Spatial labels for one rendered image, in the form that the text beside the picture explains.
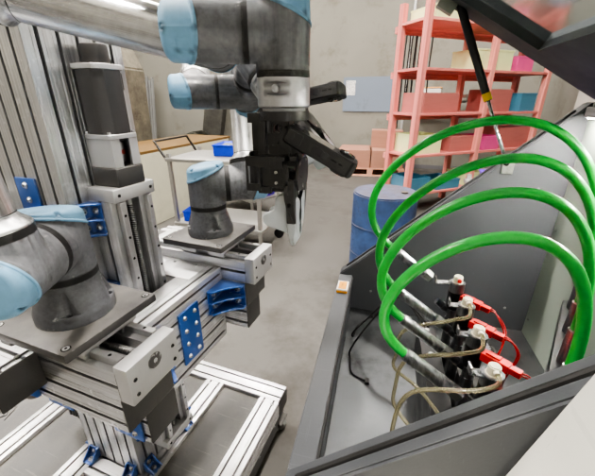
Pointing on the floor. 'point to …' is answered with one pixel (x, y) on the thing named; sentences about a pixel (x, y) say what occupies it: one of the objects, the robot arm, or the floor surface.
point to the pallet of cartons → (373, 158)
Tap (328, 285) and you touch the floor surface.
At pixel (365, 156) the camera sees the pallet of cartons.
